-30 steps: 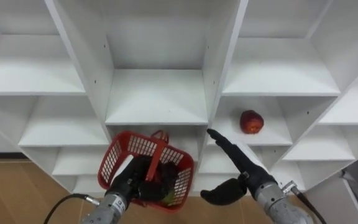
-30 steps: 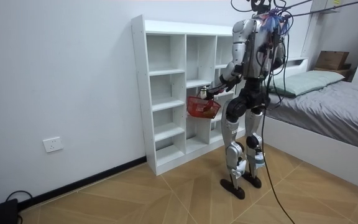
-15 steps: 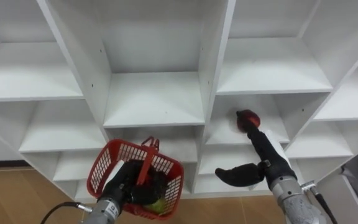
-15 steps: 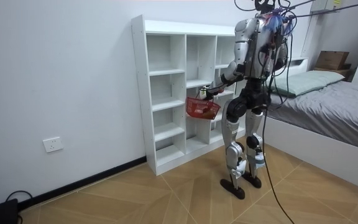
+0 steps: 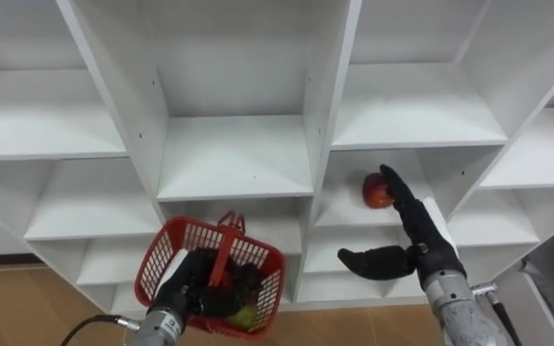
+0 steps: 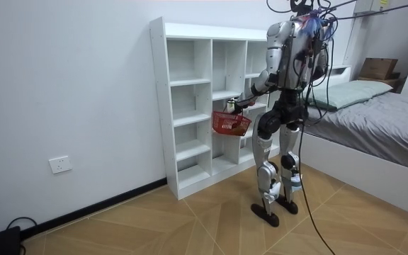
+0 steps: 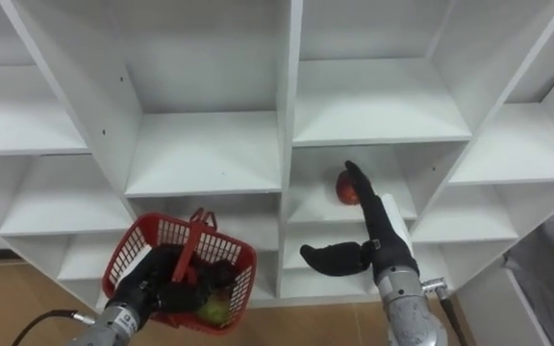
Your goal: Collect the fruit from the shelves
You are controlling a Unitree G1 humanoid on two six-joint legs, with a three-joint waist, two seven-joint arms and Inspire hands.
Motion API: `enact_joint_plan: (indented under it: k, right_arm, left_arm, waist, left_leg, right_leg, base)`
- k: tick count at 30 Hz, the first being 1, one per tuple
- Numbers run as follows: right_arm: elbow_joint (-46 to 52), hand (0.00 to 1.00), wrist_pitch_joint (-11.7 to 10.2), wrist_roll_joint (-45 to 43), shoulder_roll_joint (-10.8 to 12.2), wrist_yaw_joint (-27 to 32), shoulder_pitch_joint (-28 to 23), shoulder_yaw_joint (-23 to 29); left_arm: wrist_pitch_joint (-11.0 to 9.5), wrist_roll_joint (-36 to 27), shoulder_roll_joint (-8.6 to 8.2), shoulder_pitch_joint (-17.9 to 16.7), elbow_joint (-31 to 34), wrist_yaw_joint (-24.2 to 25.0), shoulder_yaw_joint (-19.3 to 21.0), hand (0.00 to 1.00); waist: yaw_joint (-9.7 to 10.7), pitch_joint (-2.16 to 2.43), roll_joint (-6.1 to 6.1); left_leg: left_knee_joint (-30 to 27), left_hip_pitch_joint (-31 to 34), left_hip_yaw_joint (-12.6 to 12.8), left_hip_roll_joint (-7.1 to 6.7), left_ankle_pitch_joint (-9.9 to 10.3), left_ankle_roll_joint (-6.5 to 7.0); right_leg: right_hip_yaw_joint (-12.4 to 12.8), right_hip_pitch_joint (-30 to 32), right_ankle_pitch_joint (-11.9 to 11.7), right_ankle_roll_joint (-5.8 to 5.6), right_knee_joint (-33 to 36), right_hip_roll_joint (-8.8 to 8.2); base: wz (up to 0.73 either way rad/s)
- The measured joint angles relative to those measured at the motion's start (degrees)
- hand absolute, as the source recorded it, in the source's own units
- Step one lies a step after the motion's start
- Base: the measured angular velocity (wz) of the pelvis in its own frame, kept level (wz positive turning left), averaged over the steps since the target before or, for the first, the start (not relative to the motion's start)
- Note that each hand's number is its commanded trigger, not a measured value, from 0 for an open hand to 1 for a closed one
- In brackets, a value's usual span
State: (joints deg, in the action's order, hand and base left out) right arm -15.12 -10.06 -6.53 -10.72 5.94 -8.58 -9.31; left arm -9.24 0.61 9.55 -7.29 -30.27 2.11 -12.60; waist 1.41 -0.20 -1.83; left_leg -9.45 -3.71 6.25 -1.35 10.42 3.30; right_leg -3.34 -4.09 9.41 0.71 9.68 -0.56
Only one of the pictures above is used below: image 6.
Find robot legs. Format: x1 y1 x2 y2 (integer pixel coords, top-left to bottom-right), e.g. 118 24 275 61
250 104 310 228

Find thin black cable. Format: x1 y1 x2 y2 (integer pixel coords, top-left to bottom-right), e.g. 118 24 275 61
5 216 39 232

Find white wall socket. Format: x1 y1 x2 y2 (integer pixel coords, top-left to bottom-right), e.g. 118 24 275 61
47 155 74 175

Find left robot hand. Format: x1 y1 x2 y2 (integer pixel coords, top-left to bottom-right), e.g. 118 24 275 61
226 98 257 115

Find cable bundle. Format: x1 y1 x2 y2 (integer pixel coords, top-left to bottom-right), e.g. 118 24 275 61
266 0 408 23

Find white wall unit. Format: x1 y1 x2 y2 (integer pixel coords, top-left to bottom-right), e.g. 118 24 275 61
353 0 391 16

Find white shelf unit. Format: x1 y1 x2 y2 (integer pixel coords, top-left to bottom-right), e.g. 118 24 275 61
149 16 283 201

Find brown cardboard box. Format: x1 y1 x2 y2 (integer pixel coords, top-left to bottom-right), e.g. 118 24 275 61
359 57 400 81

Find black floor cable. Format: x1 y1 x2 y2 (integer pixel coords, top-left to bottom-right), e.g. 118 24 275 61
297 120 336 255

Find red plastic basket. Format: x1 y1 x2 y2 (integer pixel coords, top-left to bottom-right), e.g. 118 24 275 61
212 110 253 137

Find robot body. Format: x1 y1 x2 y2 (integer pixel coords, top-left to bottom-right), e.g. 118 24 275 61
266 0 334 125

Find grey bed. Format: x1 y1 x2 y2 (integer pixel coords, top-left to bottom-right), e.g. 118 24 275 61
297 64 408 223

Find grey-green pillow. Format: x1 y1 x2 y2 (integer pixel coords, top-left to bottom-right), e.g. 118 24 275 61
305 79 394 112

